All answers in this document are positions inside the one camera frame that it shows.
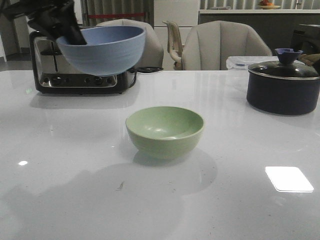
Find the fruit bowl on counter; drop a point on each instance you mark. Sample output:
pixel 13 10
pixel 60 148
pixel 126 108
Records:
pixel 267 5

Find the red barrier tape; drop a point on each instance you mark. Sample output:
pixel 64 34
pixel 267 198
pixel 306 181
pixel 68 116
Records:
pixel 117 15

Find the glass pot lid blue knob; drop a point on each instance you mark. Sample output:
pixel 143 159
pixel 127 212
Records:
pixel 287 56

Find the dark kitchen counter cabinet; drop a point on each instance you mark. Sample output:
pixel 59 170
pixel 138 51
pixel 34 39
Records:
pixel 275 26

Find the grey upholstered chair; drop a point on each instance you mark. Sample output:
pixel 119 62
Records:
pixel 153 53
pixel 208 45

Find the grey upholstered chair left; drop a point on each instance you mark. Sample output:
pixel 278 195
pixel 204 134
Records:
pixel 153 53

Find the grey upholstered chair right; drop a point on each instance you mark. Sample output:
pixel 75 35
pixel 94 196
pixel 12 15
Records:
pixel 208 45

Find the brown cushion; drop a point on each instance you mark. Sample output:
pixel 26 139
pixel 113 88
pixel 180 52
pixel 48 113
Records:
pixel 309 59

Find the blue bowl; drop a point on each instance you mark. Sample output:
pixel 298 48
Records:
pixel 109 50

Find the clear plastic storage container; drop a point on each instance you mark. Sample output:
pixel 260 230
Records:
pixel 237 62

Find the green bowl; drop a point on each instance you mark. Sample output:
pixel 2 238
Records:
pixel 165 132

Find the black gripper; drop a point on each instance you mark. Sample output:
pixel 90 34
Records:
pixel 52 18

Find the black silver toaster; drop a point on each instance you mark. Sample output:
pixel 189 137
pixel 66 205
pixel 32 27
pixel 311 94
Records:
pixel 54 75

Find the beige office chair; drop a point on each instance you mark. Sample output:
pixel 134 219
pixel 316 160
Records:
pixel 174 44

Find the dark blue saucepan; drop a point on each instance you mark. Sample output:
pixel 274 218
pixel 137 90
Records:
pixel 283 96

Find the black appliance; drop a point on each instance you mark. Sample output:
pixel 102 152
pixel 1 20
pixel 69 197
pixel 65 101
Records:
pixel 306 37

